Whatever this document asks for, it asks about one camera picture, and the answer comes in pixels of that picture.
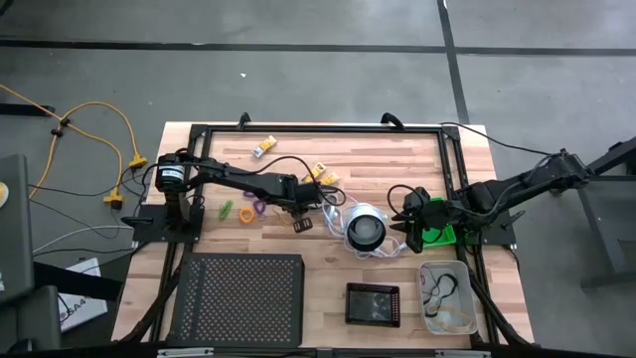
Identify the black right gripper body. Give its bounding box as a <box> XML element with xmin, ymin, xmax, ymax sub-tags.
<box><xmin>402</xmin><ymin>186</ymin><xmax>451</xmax><ymax>235</ymax></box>

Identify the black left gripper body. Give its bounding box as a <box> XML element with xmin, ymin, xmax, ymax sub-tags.
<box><xmin>292</xmin><ymin>181</ymin><xmax>324</xmax><ymax>213</ymax></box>

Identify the thin black rubber band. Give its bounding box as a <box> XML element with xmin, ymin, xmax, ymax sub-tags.
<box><xmin>423</xmin><ymin>271</ymin><xmax>459</xmax><ymax>319</ymax></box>

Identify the black desk foot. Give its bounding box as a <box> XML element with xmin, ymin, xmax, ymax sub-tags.
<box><xmin>0</xmin><ymin>102</ymin><xmax>56</xmax><ymax>117</ymax></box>

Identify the thin yellow rubber band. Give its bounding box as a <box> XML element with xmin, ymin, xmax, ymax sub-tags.
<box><xmin>275</xmin><ymin>207</ymin><xmax>298</xmax><ymax>229</ymax></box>

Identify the green plastic bin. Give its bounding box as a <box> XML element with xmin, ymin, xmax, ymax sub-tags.
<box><xmin>421</xmin><ymin>196</ymin><xmax>457</xmax><ymax>249</ymax></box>

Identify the clear plastic bin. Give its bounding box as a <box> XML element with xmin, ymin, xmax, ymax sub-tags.
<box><xmin>415</xmin><ymin>260</ymin><xmax>479</xmax><ymax>337</ymax></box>

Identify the black mesh basket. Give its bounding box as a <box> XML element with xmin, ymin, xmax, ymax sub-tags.
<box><xmin>345</xmin><ymin>281</ymin><xmax>401</xmax><ymax>328</ymax></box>

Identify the black perforated metal shelf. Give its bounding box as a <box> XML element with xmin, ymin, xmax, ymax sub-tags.
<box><xmin>166</xmin><ymin>252</ymin><xmax>305</xmax><ymax>348</ymax></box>

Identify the black side table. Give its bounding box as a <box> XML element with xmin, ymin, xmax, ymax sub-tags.
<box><xmin>548</xmin><ymin>134</ymin><xmax>636</xmax><ymax>290</ymax></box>

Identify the white printed box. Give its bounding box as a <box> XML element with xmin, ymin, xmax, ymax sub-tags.
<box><xmin>58</xmin><ymin>257</ymin><xmax>109</xmax><ymax>333</ymax></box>

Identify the grey laptop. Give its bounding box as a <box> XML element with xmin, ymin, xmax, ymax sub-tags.
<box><xmin>0</xmin><ymin>152</ymin><xmax>35</xmax><ymax>305</ymax></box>

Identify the white lamp power cable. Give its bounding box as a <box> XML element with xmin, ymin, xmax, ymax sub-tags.
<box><xmin>321</xmin><ymin>191</ymin><xmax>408</xmax><ymax>261</ymax></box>

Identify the black aluminium table frame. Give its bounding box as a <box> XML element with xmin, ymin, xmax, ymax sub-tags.
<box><xmin>112</xmin><ymin>111</ymin><xmax>536</xmax><ymax>358</ymax></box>

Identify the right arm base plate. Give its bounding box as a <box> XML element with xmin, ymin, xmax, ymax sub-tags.
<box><xmin>449</xmin><ymin>208</ymin><xmax>528</xmax><ymax>248</ymax></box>

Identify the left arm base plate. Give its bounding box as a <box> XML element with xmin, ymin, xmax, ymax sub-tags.
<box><xmin>121</xmin><ymin>203</ymin><xmax>205</xmax><ymax>244</ymax></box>

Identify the yellow extension cable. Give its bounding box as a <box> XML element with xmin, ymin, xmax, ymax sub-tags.
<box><xmin>0</xmin><ymin>83</ymin><xmax>126</xmax><ymax>209</ymax></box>
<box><xmin>59</xmin><ymin>100</ymin><xmax>149</xmax><ymax>170</ymax></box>

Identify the white floor cable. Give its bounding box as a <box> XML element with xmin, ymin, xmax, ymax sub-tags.
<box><xmin>32</xmin><ymin>225</ymin><xmax>136</xmax><ymax>256</ymax></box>

